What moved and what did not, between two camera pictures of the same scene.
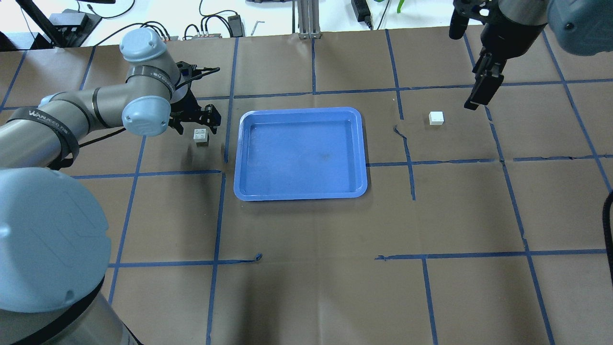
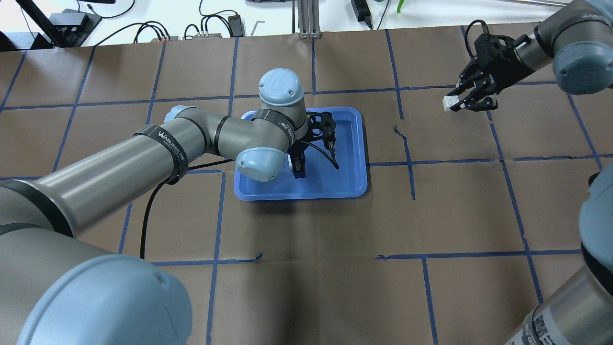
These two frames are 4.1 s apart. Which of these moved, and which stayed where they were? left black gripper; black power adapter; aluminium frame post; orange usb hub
Moved: left black gripper
Stayed: orange usb hub; black power adapter; aluminium frame post
